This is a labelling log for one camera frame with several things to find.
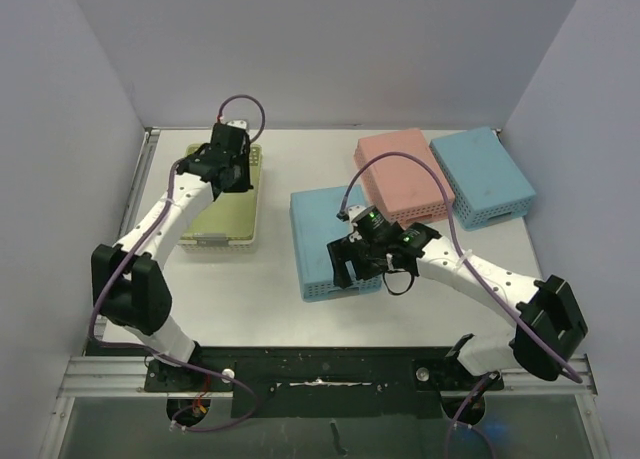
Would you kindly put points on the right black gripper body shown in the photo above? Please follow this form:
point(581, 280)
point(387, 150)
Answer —
point(347, 257)

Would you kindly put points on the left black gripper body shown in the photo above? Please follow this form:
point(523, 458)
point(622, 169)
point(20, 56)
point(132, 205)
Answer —
point(241, 179)

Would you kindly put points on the green plastic basket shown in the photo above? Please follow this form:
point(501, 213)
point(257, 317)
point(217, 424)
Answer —
point(235, 214)

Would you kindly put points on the blue plastic basket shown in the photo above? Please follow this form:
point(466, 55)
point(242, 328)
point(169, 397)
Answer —
point(488, 185)
point(314, 225)

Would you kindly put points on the white plastic basket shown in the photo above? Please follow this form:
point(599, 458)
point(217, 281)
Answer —
point(220, 249)

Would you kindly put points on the pink plastic basket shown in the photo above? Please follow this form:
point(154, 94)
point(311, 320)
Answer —
point(401, 189)

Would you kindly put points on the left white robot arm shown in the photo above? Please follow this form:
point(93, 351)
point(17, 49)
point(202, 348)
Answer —
point(128, 285)

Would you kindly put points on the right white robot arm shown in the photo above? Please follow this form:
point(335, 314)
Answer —
point(548, 325)

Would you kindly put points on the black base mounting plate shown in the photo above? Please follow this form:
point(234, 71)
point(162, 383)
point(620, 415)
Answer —
point(414, 381)

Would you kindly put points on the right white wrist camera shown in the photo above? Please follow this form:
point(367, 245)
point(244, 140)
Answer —
point(348, 214)

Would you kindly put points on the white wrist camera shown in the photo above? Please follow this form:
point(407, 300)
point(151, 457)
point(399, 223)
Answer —
point(348, 214)
point(239, 124)

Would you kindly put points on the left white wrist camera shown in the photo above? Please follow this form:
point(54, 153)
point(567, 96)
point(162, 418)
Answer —
point(239, 124)

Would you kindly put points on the aluminium frame rail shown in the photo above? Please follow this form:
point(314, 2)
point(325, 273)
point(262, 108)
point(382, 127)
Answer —
point(119, 377)

